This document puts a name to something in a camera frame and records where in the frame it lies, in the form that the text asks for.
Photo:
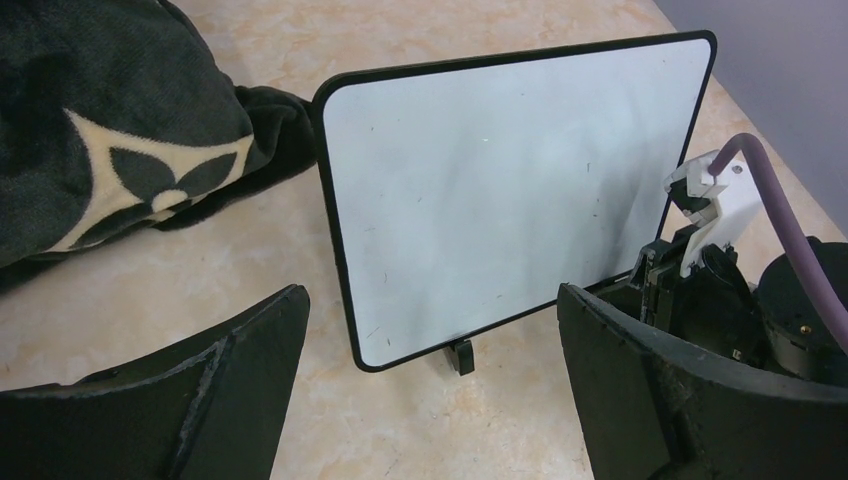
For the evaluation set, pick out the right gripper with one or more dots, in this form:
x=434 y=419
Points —
x=770 y=325

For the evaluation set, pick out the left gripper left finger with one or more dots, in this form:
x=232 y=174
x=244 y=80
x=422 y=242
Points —
x=211 y=406

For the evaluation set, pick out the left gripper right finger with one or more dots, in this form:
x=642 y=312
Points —
x=653 y=406

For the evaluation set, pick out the white whiteboard black frame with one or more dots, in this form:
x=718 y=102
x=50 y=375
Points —
x=461 y=193

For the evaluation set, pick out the black floral blanket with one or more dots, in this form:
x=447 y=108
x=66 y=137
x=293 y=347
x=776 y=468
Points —
x=115 y=117

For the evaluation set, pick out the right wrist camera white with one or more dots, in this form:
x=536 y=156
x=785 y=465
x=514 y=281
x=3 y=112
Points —
x=720 y=207

